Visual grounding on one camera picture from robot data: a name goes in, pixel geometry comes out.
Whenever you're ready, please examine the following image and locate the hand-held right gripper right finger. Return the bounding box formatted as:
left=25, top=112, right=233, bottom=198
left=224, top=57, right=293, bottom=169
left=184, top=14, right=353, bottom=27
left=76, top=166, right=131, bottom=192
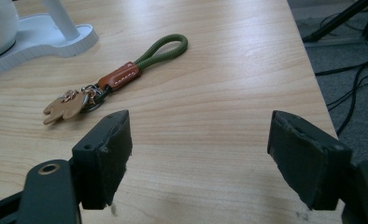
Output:
left=267, top=109, right=354, bottom=211

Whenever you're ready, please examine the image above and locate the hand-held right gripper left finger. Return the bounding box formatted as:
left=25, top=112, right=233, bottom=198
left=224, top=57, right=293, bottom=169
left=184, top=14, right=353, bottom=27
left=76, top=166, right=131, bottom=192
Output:
left=71, top=109, right=134, bottom=210

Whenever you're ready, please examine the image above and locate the white key stand with bowl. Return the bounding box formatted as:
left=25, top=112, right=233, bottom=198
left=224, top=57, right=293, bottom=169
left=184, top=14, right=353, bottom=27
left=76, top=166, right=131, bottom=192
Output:
left=0, top=0, right=100, bottom=79

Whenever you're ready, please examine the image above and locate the metal floor rail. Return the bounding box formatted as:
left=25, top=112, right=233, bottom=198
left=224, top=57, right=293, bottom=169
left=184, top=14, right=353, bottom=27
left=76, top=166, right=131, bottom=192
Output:
left=303, top=35, right=368, bottom=57

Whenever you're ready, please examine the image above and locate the black tripod leg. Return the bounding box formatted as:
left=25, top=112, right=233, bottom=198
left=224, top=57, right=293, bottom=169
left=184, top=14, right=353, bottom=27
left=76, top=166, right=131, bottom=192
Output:
left=302, top=0, right=368, bottom=44

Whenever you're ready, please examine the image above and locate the black floor cable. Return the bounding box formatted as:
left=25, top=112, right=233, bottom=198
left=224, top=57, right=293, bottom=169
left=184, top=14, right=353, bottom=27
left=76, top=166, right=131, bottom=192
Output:
left=314, top=50, right=368, bottom=77
left=325, top=57, right=368, bottom=137

